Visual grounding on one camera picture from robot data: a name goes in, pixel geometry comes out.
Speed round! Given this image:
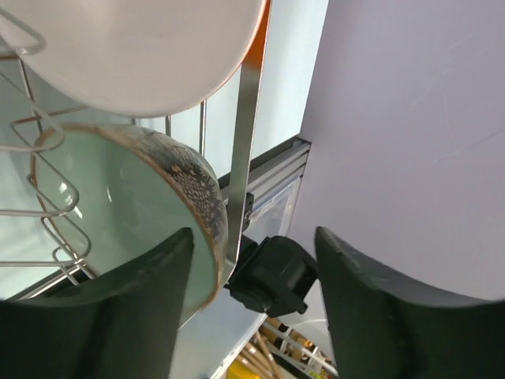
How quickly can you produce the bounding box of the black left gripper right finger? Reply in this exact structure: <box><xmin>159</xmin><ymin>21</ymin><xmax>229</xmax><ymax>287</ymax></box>
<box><xmin>315</xmin><ymin>227</ymin><xmax>504</xmax><ymax>378</ymax></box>

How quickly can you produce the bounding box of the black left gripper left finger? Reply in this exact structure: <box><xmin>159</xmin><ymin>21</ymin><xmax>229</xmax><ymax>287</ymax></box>
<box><xmin>1</xmin><ymin>227</ymin><xmax>194</xmax><ymax>378</ymax></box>

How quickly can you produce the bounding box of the green ceramic bowl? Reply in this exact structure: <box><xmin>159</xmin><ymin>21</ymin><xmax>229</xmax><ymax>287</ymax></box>
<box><xmin>31</xmin><ymin>122</ymin><xmax>228</xmax><ymax>315</ymax></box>

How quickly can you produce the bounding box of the orange and white bowl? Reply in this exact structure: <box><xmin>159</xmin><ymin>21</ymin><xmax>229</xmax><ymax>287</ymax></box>
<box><xmin>1</xmin><ymin>1</ymin><xmax>265</xmax><ymax>118</ymax></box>

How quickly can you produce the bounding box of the aluminium frame rail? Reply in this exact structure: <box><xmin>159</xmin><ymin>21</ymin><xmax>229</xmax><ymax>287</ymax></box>
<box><xmin>216</xmin><ymin>137</ymin><xmax>312</xmax><ymax>238</ymax></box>

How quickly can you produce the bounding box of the metal wire dish rack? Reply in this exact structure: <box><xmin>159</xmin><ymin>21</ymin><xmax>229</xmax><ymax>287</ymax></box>
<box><xmin>0</xmin><ymin>0</ymin><xmax>273</xmax><ymax>301</ymax></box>

